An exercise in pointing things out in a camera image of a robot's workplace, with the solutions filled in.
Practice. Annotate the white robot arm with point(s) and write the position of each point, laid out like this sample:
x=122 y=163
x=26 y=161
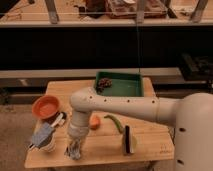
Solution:
x=191 y=116

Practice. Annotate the orange carrot toy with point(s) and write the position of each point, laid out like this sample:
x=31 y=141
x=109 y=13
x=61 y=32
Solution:
x=94 y=122

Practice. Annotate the green plastic tray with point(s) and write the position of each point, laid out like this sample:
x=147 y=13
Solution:
x=123 y=84

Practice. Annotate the orange plastic bowl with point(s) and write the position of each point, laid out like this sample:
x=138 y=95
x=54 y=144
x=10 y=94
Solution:
x=45 y=107

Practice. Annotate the white black handled utensil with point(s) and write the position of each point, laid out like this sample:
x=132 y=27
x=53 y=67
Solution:
x=61 y=118

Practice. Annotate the white cup with blue cloth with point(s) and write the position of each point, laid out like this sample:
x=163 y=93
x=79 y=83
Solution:
x=43 y=138

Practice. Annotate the green pepper toy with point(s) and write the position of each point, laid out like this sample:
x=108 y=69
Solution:
x=116 y=122

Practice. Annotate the brown pinecone object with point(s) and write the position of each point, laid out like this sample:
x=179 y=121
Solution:
x=103 y=83

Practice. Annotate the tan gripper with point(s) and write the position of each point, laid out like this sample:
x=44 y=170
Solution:
x=76 y=132

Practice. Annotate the black bristle scrub brush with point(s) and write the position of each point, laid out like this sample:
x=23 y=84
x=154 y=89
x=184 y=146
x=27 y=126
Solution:
x=129 y=141

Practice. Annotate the wooden table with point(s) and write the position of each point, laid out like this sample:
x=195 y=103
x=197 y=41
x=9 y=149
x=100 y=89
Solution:
x=103 y=146

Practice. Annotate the small metal cup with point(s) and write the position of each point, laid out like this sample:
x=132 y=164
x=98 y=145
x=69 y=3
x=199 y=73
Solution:
x=73 y=154

